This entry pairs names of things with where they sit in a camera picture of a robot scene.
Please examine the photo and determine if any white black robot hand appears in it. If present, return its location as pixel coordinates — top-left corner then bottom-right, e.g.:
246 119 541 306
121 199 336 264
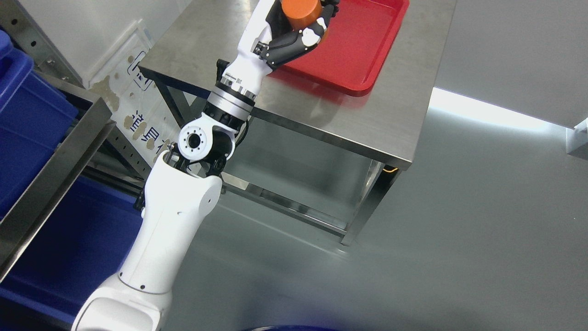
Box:
227 0 340 74

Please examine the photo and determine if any orange cylindrical capacitor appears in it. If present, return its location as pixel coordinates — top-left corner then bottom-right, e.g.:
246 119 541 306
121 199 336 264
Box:
281 0 326 47

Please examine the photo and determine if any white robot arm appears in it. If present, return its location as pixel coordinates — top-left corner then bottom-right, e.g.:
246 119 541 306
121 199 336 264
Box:
72 50 271 331

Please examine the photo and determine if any stainless steel desk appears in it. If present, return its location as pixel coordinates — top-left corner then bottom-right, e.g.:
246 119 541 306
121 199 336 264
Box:
139 0 457 246

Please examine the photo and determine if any red plastic tray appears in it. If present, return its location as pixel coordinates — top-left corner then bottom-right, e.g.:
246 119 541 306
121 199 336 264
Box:
271 0 410 97

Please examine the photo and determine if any large blue bin right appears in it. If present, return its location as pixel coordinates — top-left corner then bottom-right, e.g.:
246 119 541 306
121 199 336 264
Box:
0 31 78 217

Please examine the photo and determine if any lower blue bin far right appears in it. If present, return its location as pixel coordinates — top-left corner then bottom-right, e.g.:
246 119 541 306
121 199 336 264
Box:
1 177 141 331

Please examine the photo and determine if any steel shelf front rail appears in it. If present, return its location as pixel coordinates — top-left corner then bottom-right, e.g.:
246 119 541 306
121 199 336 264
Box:
0 97 115 281

